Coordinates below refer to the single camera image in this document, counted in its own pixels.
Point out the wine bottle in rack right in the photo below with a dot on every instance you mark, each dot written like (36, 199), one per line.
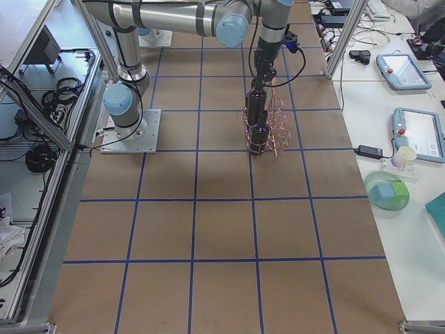
(258, 139)

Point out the blue teach pendant near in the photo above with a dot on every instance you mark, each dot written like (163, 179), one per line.
(420, 130)

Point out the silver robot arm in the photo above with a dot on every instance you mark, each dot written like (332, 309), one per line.
(228, 22)
(124, 100)

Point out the paper cup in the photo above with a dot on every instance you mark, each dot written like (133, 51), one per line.
(403, 156)

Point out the dark glass wine bottle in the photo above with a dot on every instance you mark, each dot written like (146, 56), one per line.
(255, 103)

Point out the blue teach pendant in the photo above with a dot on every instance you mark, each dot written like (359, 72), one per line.
(420, 130)
(402, 72)

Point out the green bowl with blocks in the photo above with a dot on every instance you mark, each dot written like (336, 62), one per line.
(386, 191)

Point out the copper wire wine rack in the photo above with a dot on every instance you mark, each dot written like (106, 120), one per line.
(274, 117)

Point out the aluminium frame post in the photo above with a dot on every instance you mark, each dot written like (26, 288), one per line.
(345, 36)

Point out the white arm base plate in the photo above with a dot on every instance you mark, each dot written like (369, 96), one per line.
(137, 139)
(154, 38)

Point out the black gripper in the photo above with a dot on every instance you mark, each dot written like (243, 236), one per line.
(266, 50)

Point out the blue teach pendant far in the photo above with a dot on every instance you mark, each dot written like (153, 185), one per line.
(402, 72)

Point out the black power adapter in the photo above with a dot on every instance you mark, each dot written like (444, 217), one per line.
(368, 151)

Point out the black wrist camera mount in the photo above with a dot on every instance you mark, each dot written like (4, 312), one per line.
(290, 41)

